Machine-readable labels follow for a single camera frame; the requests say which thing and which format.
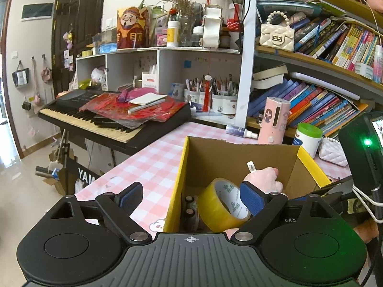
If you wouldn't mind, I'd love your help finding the white quilted purse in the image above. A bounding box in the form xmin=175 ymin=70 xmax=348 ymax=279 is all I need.
xmin=318 ymin=137 xmax=348 ymax=167

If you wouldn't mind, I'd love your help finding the row of books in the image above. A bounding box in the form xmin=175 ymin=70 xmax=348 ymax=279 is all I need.
xmin=247 ymin=76 xmax=371 ymax=139

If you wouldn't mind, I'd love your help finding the white pen cup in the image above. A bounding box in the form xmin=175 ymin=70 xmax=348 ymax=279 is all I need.
xmin=222 ymin=95 xmax=238 ymax=115

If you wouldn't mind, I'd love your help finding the pink cylinder dispenser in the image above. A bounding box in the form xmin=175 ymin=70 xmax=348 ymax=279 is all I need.
xmin=258 ymin=97 xmax=290 ymax=144

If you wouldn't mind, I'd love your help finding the white yellow bottle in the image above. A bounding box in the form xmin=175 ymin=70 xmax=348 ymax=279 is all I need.
xmin=166 ymin=21 xmax=180 ymax=47

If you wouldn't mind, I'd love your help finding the fortune god box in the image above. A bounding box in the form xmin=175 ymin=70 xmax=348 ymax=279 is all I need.
xmin=116 ymin=6 xmax=150 ymax=49

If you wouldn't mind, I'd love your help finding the red packets pile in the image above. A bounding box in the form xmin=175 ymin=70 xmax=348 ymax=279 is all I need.
xmin=80 ymin=88 xmax=191 ymax=130

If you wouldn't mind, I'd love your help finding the black electronic keyboard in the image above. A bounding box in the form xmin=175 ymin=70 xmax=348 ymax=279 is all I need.
xmin=38 ymin=89 xmax=191 ymax=155

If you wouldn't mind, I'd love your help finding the pink checkered table mat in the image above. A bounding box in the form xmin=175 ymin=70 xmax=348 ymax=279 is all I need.
xmin=76 ymin=122 xmax=350 ymax=235

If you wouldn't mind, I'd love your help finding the white jar green lid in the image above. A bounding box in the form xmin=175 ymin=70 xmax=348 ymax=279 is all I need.
xmin=293 ymin=122 xmax=322 ymax=158

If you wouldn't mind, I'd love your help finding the yellow tape roll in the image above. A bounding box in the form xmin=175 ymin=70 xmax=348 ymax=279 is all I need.
xmin=196 ymin=178 xmax=251 ymax=232

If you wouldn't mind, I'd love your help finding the spray bottle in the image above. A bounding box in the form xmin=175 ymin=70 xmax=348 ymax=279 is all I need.
xmin=225 ymin=125 xmax=258 ymax=140

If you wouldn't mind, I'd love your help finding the pink pig plush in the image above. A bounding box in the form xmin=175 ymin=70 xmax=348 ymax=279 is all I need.
xmin=244 ymin=161 xmax=283 ymax=194

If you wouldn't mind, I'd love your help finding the cream quilted handbag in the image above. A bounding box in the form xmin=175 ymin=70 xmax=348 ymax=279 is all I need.
xmin=259 ymin=11 xmax=295 ymax=53

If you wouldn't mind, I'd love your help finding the grey blue toy car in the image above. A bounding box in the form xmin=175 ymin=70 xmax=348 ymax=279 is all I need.
xmin=182 ymin=195 xmax=205 ymax=232

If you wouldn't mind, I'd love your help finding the white shelf unit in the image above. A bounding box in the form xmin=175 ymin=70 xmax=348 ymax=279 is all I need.
xmin=76 ymin=47 xmax=242 ymax=125

